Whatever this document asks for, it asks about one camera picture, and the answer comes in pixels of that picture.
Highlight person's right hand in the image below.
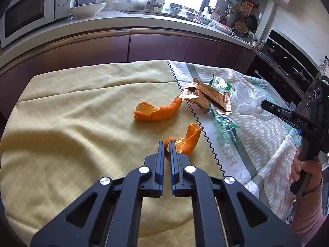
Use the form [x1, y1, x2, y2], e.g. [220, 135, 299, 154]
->
[289, 149, 323, 197]

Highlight long green wrapper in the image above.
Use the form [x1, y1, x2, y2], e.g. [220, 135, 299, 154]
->
[206, 103, 242, 143]

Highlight yellow tablecloth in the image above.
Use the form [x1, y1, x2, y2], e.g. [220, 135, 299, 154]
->
[0, 60, 227, 247]

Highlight plate with food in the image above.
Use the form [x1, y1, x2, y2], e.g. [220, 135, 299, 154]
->
[213, 23, 235, 34]

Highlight hanging round skimmer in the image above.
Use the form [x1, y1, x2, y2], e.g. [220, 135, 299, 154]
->
[234, 21, 247, 34]

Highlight curled orange peel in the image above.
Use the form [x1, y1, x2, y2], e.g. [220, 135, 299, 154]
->
[164, 123, 202, 161]

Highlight white tissue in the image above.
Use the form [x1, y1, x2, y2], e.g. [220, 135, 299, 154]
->
[231, 81, 273, 121]

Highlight hanging black pan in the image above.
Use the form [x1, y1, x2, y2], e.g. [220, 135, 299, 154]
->
[246, 15, 258, 31]

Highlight kitchen sink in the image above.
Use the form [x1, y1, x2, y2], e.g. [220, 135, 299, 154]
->
[130, 8, 198, 22]

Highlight large white bowl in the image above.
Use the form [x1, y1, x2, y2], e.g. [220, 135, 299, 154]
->
[69, 3, 107, 18]

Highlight person's right forearm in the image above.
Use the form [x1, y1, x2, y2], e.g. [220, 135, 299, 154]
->
[290, 179, 329, 247]

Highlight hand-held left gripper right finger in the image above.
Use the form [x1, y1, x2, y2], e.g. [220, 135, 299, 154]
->
[170, 139, 301, 247]

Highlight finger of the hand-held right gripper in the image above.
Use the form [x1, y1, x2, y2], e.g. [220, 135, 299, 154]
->
[261, 100, 293, 124]

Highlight white utensil holder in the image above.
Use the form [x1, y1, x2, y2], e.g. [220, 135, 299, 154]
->
[207, 5, 221, 22]

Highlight patterned green white cloth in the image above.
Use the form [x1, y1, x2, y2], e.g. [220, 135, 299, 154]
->
[167, 60, 302, 224]

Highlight small green wrapper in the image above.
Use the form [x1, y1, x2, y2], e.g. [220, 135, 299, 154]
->
[208, 75, 235, 94]

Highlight copper foil wrapper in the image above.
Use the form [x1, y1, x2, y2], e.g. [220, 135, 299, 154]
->
[178, 78, 233, 115]

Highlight clear plastic tub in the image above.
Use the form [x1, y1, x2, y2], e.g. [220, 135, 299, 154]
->
[129, 0, 152, 10]

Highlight long orange peel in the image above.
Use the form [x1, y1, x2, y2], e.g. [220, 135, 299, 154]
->
[133, 96, 183, 122]

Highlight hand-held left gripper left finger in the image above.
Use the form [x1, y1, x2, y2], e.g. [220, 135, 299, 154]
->
[30, 141, 166, 247]

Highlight white microwave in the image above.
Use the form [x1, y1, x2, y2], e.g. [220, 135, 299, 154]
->
[0, 0, 78, 49]

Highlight orange grater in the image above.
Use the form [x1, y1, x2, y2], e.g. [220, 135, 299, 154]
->
[243, 1, 254, 16]

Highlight brown kitchen counter cabinets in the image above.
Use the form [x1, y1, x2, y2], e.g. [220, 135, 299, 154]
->
[0, 9, 257, 124]

